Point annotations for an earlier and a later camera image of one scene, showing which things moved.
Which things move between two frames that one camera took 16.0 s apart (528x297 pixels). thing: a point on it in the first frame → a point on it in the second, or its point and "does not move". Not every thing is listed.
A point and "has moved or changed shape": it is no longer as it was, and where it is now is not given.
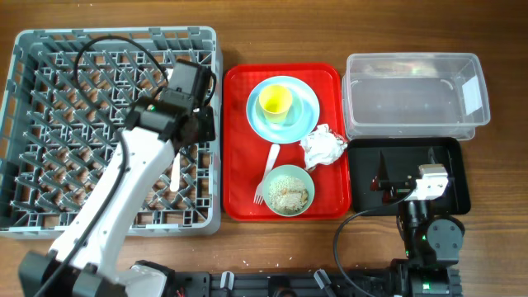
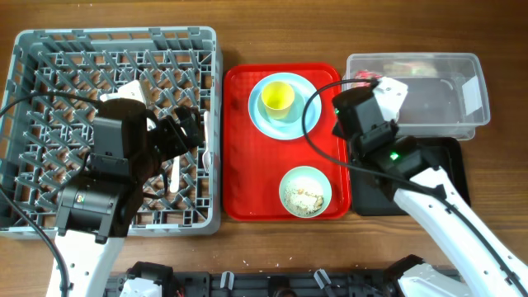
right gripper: (380, 181) → (392, 126)
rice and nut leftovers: (288, 194) → (302, 202)
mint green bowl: (288, 190) → (305, 192)
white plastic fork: (258, 198) → (206, 159)
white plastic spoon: (174, 182) does not move
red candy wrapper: (342, 138) has moved or changed shape
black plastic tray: (384, 170) does not move
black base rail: (413, 279) does not move
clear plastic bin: (413, 95) does not move
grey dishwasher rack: (64, 95) does not move
